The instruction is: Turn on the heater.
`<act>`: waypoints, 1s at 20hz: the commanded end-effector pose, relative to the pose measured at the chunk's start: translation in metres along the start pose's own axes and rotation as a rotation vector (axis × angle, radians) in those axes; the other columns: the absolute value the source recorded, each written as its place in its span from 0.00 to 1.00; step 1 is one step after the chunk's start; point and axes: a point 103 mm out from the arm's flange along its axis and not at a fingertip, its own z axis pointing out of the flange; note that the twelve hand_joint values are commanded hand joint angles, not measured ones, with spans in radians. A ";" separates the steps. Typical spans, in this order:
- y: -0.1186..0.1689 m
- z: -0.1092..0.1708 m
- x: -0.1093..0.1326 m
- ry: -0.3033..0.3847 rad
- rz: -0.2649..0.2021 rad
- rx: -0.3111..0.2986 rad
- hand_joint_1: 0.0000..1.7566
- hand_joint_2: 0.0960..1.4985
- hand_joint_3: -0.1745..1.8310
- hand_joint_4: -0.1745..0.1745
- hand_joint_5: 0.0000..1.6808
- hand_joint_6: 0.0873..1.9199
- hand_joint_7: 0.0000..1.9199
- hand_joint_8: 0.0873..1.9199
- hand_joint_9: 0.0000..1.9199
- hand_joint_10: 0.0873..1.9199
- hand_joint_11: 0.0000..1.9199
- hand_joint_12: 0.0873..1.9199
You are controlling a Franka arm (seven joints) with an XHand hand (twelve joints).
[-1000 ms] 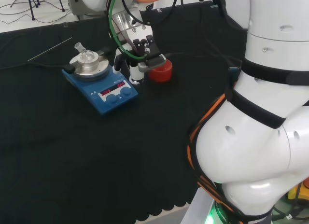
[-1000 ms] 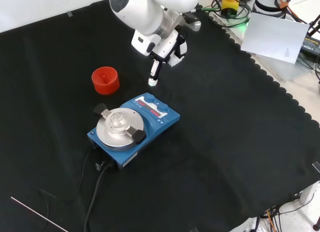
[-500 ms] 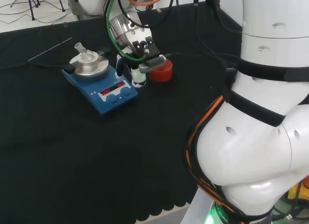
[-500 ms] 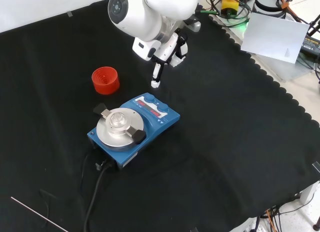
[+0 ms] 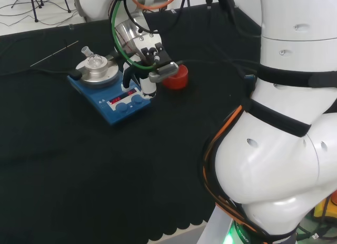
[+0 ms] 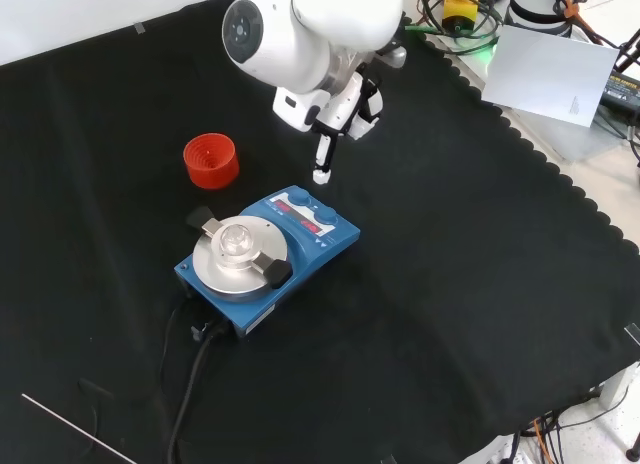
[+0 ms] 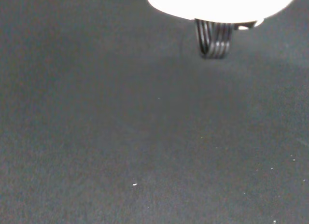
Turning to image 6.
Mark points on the grey tape piece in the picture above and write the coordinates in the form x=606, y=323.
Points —
x=140, y=28
x=633, y=332

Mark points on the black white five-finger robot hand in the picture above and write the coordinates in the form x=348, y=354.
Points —
x=295, y=109

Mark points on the red ribbed plastic cup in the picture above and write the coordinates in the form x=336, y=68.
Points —
x=210, y=161

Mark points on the white table leg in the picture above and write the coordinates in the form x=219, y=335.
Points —
x=617, y=386

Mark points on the black table cloth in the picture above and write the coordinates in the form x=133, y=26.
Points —
x=425, y=284

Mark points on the thin glass rod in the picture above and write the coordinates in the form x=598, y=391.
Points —
x=75, y=426

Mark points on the heater with blue base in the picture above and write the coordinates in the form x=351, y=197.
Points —
x=320, y=244

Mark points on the clear round-bottom glass flask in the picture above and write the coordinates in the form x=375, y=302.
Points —
x=236, y=243

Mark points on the black power adapter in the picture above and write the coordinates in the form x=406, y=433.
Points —
x=622, y=91

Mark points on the yellow stop button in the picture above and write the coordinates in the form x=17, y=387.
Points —
x=459, y=11

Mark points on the pale board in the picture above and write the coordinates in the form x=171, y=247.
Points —
x=545, y=76

